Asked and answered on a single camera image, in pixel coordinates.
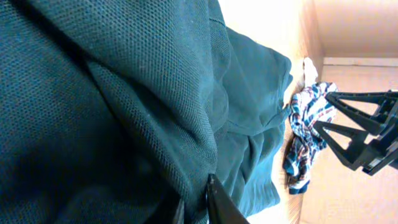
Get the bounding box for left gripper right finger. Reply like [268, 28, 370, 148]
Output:
[206, 174, 249, 224]

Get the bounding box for small white cloth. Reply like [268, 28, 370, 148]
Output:
[303, 57, 318, 88]

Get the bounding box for black t-shirt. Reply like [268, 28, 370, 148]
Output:
[1, 0, 292, 223]

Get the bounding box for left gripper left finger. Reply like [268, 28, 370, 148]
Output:
[171, 199, 185, 224]

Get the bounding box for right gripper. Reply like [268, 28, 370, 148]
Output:
[312, 90, 398, 177]

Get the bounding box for red plaid shirt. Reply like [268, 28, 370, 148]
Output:
[282, 82, 338, 195]

